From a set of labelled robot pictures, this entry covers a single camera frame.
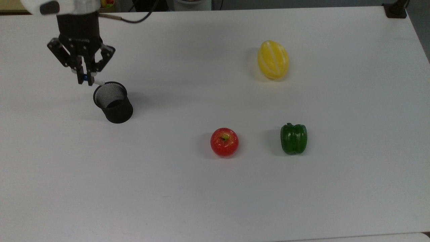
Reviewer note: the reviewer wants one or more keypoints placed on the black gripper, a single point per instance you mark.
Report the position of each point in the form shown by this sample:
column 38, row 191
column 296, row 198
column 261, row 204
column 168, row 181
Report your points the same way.
column 79, row 33

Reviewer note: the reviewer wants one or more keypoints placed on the blue white marker pen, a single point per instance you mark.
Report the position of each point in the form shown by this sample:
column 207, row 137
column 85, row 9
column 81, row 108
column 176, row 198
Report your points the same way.
column 99, row 82

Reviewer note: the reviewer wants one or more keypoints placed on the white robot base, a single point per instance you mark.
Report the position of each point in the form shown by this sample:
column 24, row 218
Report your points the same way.
column 191, row 4

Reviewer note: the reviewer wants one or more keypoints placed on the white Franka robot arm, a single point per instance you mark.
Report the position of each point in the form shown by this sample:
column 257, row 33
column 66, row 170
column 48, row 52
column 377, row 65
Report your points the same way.
column 70, row 5

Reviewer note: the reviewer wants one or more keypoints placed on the black mesh pen cup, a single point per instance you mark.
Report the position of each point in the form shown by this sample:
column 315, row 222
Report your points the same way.
column 117, row 112

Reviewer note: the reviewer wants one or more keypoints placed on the small fruit pile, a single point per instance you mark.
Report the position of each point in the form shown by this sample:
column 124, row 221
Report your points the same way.
column 107, row 2

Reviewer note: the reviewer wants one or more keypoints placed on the wooden board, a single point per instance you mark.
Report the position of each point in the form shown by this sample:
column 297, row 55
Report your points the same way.
column 10, row 5

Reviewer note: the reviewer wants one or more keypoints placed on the red apple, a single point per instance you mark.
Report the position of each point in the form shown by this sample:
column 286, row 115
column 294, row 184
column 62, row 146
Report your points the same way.
column 224, row 143

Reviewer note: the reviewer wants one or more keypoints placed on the yellow striped melon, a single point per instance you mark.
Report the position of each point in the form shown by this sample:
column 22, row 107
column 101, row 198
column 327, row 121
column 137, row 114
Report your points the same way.
column 273, row 59

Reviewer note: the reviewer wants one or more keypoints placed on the green bell pepper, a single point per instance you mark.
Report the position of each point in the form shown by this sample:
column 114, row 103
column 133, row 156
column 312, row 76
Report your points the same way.
column 294, row 138

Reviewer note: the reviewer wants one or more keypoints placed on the black stand base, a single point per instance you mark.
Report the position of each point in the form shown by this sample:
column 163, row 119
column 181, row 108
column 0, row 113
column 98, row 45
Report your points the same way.
column 395, row 10

